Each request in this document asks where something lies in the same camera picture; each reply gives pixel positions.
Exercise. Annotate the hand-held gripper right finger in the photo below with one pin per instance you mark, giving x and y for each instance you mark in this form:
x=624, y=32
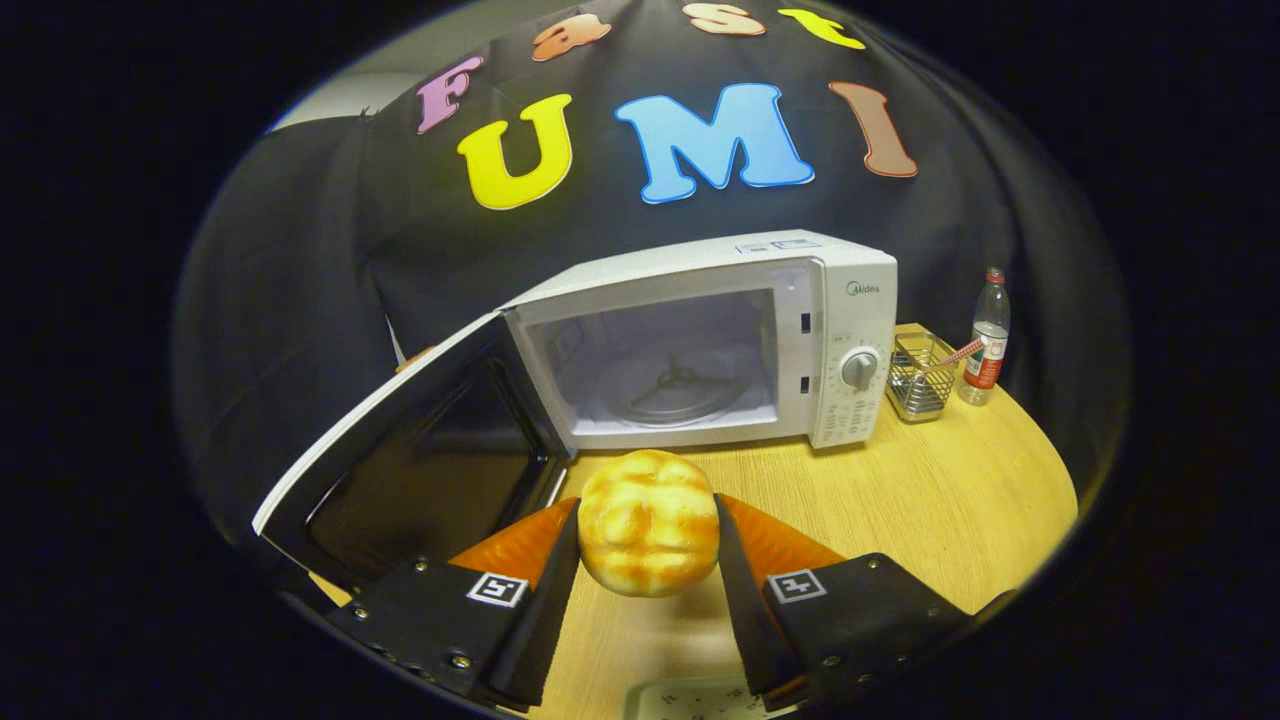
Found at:
x=745, y=620

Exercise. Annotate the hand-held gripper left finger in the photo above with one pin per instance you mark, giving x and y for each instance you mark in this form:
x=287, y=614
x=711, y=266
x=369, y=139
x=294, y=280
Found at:
x=545, y=620

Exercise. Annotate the golden bread bun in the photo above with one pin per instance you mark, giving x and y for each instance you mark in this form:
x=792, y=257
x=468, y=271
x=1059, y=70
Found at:
x=648, y=525

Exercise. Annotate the white microwave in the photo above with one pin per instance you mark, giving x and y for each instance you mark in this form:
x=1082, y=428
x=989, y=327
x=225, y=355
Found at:
x=850, y=300

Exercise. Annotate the white plate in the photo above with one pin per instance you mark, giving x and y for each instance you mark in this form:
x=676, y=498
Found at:
x=690, y=700

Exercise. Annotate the pink straw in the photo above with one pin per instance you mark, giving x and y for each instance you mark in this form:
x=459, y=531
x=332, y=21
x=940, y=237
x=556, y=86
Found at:
x=960, y=353

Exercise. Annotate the clear plastic water bottle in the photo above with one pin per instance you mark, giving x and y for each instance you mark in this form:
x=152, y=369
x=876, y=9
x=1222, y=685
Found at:
x=985, y=360

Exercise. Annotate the black backdrop cloth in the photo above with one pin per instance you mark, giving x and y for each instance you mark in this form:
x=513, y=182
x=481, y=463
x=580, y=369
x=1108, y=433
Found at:
x=300, y=300

